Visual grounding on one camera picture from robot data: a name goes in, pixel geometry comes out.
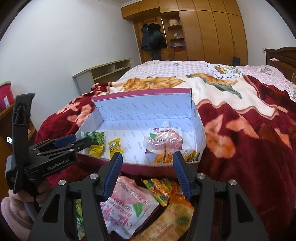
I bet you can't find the pink cardboard box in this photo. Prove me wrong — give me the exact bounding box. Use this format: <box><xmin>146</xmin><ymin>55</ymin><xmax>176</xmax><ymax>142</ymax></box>
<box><xmin>76</xmin><ymin>88</ymin><xmax>206</xmax><ymax>178</ymax></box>

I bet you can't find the dark hanging jacket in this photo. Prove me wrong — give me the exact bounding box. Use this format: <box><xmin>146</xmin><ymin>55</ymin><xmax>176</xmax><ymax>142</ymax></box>
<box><xmin>141</xmin><ymin>23</ymin><xmax>167</xmax><ymax>61</ymax></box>

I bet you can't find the wooden nightstand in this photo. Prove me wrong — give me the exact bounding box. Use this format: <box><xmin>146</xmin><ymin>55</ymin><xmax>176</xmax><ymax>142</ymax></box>
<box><xmin>0</xmin><ymin>101</ymin><xmax>38</xmax><ymax>200</ymax></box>

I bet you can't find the pink checkered bed sheet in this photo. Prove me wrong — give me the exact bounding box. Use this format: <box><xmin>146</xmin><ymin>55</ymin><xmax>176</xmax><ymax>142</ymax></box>
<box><xmin>119</xmin><ymin>60</ymin><xmax>295</xmax><ymax>101</ymax></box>

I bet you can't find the orange cracker packet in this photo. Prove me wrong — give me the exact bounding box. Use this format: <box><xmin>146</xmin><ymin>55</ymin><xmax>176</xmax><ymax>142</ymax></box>
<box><xmin>130</xmin><ymin>194</ymin><xmax>194</xmax><ymax>241</ymax></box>

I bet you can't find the red floral blanket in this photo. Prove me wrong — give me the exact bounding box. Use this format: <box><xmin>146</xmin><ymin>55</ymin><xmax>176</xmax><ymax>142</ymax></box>
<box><xmin>36</xmin><ymin>73</ymin><xmax>295</xmax><ymax>240</ymax></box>

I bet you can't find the red plastic bin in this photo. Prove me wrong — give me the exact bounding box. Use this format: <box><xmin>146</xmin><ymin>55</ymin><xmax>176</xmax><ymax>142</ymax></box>
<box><xmin>0</xmin><ymin>81</ymin><xmax>14</xmax><ymax>111</ymax></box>

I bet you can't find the colourful gummy candy packet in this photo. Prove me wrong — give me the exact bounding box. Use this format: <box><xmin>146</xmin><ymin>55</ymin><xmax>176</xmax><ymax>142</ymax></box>
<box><xmin>142</xmin><ymin>178</ymin><xmax>182</xmax><ymax>207</ymax></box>

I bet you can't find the white low shelf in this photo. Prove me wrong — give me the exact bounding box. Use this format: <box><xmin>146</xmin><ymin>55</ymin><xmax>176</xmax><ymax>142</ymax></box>
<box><xmin>72</xmin><ymin>58</ymin><xmax>131</xmax><ymax>94</ymax></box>

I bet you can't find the person's left hand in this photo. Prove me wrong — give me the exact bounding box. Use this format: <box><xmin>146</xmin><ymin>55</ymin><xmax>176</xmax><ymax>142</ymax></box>
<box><xmin>1</xmin><ymin>181</ymin><xmax>52</xmax><ymax>240</ymax></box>

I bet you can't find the pink white snack bag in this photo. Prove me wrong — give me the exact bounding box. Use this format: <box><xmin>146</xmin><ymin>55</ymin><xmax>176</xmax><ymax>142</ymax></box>
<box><xmin>100</xmin><ymin>176</ymin><xmax>159</xmax><ymax>240</ymax></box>

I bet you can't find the green snack bag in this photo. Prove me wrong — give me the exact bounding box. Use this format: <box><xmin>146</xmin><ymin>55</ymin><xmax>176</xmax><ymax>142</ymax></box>
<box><xmin>75</xmin><ymin>199</ymin><xmax>86</xmax><ymax>240</ymax></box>
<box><xmin>81</xmin><ymin>131</ymin><xmax>105</xmax><ymax>146</ymax></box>

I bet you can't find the wooden wardrobe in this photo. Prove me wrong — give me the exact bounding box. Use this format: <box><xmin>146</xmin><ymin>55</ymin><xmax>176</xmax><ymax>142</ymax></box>
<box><xmin>121</xmin><ymin>1</ymin><xmax>248</xmax><ymax>65</ymax></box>

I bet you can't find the wooden headboard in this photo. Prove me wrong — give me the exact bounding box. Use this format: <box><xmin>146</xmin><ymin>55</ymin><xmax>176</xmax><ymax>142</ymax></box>
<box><xmin>264</xmin><ymin>47</ymin><xmax>296</xmax><ymax>84</ymax></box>

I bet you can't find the yellow candy packet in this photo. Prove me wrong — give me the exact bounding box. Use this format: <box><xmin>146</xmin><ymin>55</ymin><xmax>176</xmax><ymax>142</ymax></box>
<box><xmin>108</xmin><ymin>138</ymin><xmax>124</xmax><ymax>158</ymax></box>
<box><xmin>88</xmin><ymin>145</ymin><xmax>104</xmax><ymax>158</ymax></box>

